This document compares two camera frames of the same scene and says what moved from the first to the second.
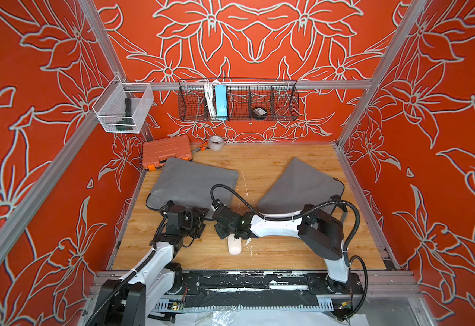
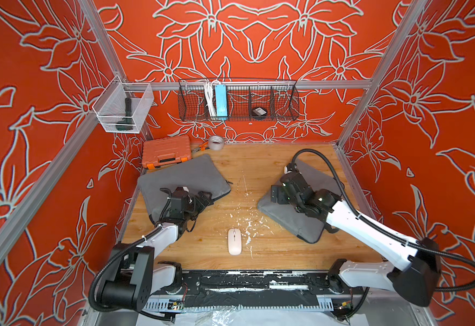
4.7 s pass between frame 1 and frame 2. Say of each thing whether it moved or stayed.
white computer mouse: stayed
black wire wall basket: stayed
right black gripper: moved
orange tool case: stayed
